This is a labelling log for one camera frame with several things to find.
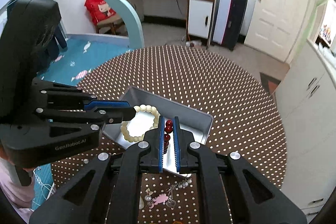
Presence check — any black white suitcase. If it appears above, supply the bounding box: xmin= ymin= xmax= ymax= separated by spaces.
xmin=212 ymin=0 xmax=248 ymax=51

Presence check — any silver pearl charm bracelet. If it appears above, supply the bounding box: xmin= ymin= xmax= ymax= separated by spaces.
xmin=165 ymin=177 xmax=194 ymax=209

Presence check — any wooden chair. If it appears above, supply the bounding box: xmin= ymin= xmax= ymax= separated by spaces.
xmin=95 ymin=14 xmax=125 ymax=35

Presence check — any white charging cable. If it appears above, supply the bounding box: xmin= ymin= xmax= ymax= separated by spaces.
xmin=32 ymin=169 xmax=56 ymax=208

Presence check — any blue candy print mattress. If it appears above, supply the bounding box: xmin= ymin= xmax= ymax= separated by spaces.
xmin=31 ymin=39 xmax=130 ymax=210

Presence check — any pink white charm keychain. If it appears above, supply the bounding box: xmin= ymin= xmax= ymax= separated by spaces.
xmin=144 ymin=188 xmax=169 ymax=209

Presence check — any brown polka dot tablecloth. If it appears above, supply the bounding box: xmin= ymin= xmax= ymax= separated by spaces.
xmin=51 ymin=44 xmax=288 ymax=224

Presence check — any red cartoon bag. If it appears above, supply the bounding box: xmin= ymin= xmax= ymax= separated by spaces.
xmin=84 ymin=0 xmax=116 ymax=26

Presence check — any white panel door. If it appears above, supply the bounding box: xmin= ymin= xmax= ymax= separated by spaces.
xmin=245 ymin=0 xmax=309 ymax=62

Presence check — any dark red bead bracelet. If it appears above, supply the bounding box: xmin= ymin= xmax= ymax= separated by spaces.
xmin=163 ymin=119 xmax=174 ymax=155

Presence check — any white small cabinet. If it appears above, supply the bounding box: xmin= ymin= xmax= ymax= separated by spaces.
xmin=187 ymin=0 xmax=215 ymax=39

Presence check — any white long sideboard cabinet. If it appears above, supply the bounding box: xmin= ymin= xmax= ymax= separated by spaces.
xmin=275 ymin=41 xmax=335 ymax=222

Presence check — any person's hand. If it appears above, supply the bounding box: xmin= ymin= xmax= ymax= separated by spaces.
xmin=0 ymin=145 xmax=35 ymax=172

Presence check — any cream bead bracelet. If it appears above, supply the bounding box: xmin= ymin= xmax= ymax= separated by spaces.
xmin=119 ymin=104 xmax=161 ymax=143

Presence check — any grey metal tin box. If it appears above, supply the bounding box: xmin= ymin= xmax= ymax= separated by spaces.
xmin=104 ymin=86 xmax=214 ymax=177

